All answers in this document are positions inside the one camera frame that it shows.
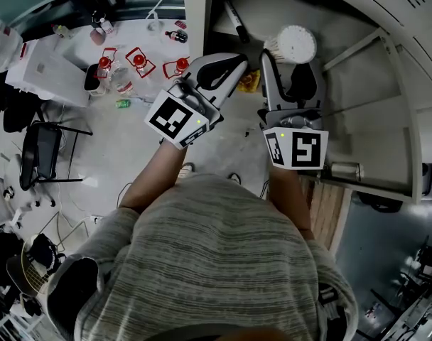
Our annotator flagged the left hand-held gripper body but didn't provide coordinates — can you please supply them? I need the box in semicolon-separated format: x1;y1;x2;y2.
144;78;225;151

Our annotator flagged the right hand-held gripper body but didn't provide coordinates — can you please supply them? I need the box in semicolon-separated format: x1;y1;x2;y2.
257;99;330;172

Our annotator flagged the white office chair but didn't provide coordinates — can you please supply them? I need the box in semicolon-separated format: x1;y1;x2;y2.
0;154;57;227

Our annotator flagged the white marker pen black cap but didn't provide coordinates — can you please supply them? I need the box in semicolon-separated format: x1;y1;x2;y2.
225;0;252;44

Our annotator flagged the black bag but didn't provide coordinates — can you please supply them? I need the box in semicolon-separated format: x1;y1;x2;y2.
356;190;404;212

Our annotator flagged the grey wall cabinet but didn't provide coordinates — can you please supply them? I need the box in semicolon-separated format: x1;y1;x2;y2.
182;0;432;205

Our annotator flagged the dark cola bottle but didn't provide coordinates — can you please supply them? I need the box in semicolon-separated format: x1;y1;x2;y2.
165;29;188;44

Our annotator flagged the person's right forearm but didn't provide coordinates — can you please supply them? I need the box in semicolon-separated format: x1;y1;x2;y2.
269;165;315;241

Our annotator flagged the black folding chair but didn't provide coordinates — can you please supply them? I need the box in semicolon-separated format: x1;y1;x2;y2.
19;121;93;191

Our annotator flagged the black office chair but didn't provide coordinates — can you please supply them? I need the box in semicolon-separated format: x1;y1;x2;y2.
0;80;43;133

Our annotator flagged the wooden platform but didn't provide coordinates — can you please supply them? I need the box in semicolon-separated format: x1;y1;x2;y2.
308;181;354;251

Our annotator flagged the locker door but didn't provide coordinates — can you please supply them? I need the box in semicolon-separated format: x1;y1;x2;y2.
320;26;425;205

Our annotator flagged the person in grey shirt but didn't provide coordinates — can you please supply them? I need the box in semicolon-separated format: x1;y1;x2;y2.
47;173;359;341

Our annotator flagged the gold wire basket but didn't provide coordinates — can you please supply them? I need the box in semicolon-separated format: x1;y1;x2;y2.
6;239;60;298

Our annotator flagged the black floor cable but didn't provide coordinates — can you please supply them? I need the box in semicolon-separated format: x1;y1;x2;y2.
116;181;135;207

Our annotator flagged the clear water jug red label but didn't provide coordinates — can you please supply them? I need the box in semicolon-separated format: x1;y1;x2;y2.
94;47;135;97

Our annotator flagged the white cardboard box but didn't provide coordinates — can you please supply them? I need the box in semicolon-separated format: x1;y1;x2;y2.
4;40;91;108

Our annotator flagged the white cotton swab jar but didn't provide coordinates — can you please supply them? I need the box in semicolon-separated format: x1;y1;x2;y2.
264;25;318;65

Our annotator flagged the yellow snack packet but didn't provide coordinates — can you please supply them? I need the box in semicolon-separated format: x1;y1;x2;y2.
236;68;261;92

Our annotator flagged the person's left forearm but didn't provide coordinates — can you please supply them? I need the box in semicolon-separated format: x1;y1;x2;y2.
116;142;188;215

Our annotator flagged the dark metal machinery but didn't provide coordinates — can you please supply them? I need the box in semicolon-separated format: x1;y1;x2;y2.
357;236;432;341

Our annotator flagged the clear bag of plastic bottles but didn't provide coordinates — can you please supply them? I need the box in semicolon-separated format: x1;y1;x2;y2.
0;14;23;72

